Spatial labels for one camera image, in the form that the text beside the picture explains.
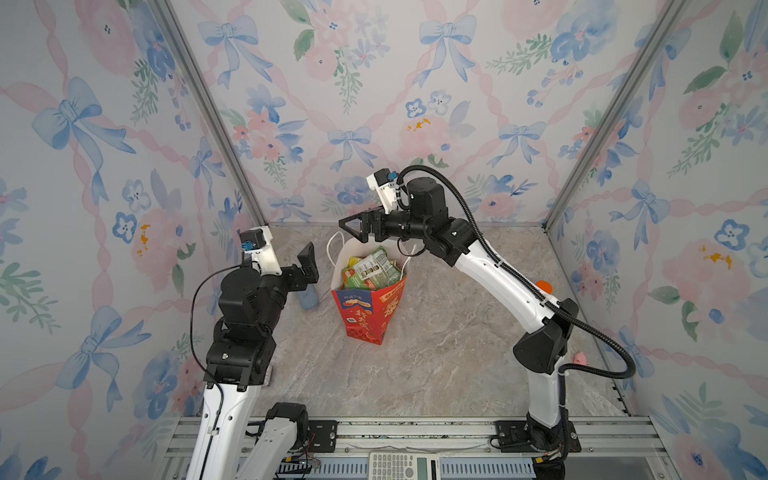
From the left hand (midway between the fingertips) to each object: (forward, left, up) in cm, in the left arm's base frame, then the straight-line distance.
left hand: (292, 243), depth 62 cm
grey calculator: (-35, -24, -38) cm, 57 cm away
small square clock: (-21, +6, -20) cm, 29 cm away
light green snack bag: (+6, -18, -17) cm, 26 cm away
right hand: (+9, -12, 0) cm, 15 cm away
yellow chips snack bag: (+4, -10, -18) cm, 21 cm away
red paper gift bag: (-4, -15, -24) cm, 29 cm away
